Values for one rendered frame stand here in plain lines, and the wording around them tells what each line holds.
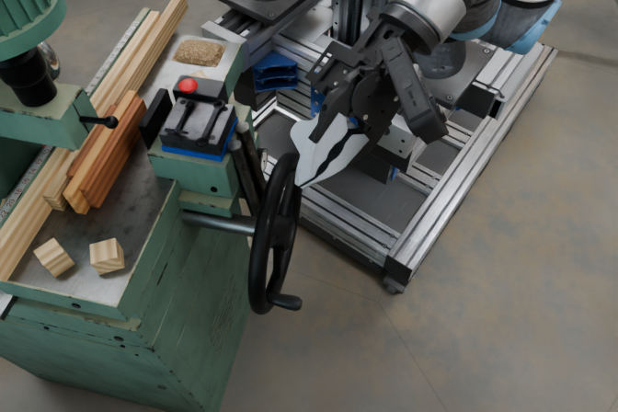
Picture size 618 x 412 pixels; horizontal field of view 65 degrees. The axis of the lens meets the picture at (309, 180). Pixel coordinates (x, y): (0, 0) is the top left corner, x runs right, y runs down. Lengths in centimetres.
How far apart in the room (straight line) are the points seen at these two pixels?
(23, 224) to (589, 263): 175
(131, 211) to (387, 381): 104
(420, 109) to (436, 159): 133
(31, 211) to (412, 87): 61
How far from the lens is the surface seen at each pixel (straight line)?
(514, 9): 100
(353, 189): 165
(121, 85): 98
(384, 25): 56
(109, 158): 85
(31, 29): 65
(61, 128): 77
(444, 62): 114
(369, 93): 51
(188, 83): 82
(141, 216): 82
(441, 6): 53
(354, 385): 161
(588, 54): 281
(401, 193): 167
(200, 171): 80
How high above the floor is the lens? 156
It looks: 54 degrees down
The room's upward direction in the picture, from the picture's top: straight up
